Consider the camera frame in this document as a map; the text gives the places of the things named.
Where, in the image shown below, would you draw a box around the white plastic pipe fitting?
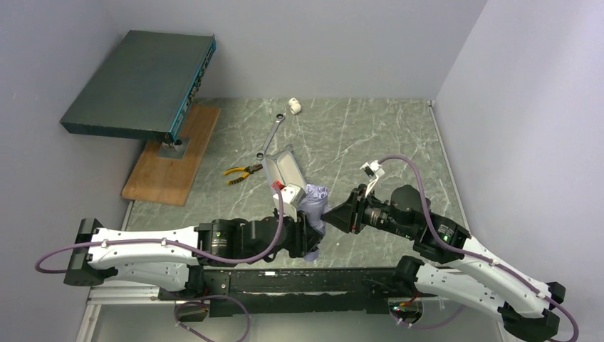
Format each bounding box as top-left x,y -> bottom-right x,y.
288,98 -> 302,115

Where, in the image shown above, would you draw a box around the silver combination wrench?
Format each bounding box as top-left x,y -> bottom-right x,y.
256,113 -> 286,160

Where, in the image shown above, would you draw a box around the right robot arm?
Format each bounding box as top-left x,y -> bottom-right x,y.
321,184 -> 566,341

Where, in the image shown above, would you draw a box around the yellow handled pliers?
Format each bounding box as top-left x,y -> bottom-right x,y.
223,164 -> 263,185

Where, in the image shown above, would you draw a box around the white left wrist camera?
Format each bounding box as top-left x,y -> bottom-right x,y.
271,180 -> 306,222

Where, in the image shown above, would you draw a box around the purple folding umbrella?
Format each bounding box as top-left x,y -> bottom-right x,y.
298,183 -> 328,262

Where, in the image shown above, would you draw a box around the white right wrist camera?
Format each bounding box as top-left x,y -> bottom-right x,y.
360,160 -> 385,197

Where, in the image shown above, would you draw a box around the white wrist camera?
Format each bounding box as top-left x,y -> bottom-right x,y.
271,180 -> 306,222
360,160 -> 385,197

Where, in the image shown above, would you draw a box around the dark teal network switch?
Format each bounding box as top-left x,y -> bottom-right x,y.
60,30 -> 217,145

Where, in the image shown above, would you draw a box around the wooden board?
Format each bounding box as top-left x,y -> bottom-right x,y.
121,104 -> 221,206

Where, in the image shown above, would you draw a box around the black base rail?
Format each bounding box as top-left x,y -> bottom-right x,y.
157,267 -> 416,317

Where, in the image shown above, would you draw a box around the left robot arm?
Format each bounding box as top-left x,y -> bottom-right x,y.
63,212 -> 324,294

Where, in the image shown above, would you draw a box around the grey metal stand bracket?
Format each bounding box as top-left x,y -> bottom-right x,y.
157,138 -> 190,160

